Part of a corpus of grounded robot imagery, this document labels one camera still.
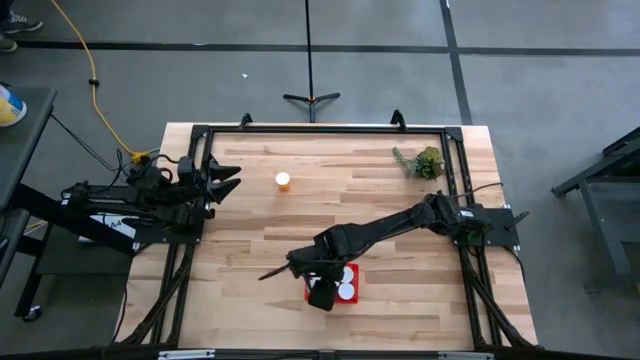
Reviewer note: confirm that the black metal side table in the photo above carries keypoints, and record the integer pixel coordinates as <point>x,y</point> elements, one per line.
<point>600,200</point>

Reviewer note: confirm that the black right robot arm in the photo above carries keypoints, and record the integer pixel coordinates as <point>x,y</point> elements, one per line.
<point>390,222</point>

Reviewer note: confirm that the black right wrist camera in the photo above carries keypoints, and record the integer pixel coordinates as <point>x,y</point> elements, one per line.
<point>322,296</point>

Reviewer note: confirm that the dark grey cart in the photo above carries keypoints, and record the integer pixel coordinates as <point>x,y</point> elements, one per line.
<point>25,145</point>

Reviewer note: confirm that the orange pill bottle white cap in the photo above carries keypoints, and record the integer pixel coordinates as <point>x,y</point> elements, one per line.
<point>346,291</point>
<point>348,274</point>

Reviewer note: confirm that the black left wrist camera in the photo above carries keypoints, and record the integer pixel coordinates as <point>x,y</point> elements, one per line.
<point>186,169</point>

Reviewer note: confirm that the white paper label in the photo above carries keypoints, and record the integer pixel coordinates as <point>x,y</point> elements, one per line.
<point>117,231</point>

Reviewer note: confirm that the black tripod stand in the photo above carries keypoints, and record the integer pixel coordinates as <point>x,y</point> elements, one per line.
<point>310,97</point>

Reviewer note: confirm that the black arched bracket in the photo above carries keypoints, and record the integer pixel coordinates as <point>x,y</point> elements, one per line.
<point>398,121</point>
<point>245,121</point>

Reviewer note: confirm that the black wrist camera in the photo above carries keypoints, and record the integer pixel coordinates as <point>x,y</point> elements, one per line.
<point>186,169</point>
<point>322,296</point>

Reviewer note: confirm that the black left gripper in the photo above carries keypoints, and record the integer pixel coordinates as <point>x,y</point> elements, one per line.
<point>200,192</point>

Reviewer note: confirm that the large orange pill bottle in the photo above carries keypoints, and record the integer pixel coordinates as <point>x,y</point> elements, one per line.
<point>283,180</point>

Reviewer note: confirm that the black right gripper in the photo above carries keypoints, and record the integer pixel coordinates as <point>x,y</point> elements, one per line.
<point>320,262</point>

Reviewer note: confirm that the yellow blue white container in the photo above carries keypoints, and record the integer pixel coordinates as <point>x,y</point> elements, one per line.
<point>10,107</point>

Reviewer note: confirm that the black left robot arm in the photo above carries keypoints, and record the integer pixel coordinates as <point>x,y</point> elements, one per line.
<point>110,200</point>

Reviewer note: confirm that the black aluminium table frame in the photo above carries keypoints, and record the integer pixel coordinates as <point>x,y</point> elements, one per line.
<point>325,130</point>

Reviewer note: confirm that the person's shoe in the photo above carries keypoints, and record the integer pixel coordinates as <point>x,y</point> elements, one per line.
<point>22,23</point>
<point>7,45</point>

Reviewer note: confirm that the green succulent in dark pot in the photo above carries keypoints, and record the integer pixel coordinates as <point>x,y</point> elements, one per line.
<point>425,164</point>

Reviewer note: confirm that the red slotted plastic basket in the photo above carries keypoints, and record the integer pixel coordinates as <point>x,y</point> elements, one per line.
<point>356,300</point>

